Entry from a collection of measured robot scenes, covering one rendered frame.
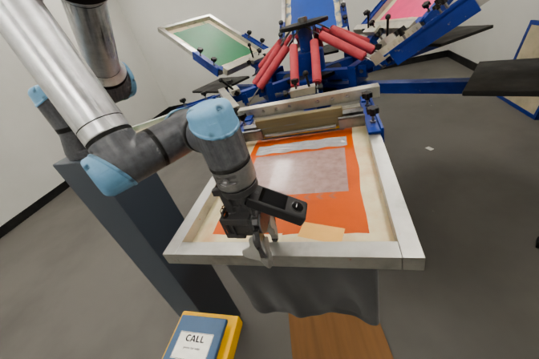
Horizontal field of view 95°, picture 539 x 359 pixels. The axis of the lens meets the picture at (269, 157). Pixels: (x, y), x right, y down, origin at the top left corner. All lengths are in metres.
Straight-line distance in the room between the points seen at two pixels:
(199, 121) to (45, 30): 0.27
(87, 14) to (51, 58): 0.24
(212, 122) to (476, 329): 1.51
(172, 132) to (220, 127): 0.11
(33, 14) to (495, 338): 1.81
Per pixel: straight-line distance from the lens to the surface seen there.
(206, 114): 0.38
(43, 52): 0.51
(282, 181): 0.82
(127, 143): 0.45
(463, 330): 1.63
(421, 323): 1.60
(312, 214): 0.68
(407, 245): 0.57
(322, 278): 0.79
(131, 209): 0.97
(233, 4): 5.33
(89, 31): 0.76
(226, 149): 0.39
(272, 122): 1.03
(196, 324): 0.58
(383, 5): 2.43
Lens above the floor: 1.43
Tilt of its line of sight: 30 degrees down
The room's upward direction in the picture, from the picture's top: 17 degrees counter-clockwise
